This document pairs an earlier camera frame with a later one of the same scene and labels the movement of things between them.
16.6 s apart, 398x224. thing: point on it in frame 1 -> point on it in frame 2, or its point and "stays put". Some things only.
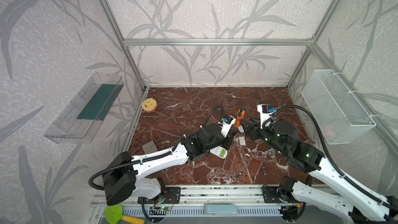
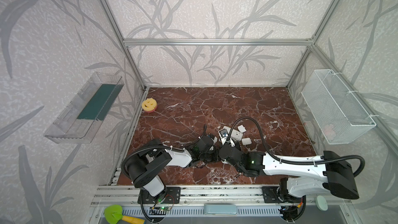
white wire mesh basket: [339, 116] stays put
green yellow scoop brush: [114, 213] stays put
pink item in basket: [329, 131] stays put
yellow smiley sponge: [149, 105] stays put
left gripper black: [226, 138] -> [210, 154]
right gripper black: [250, 129] -> [224, 153]
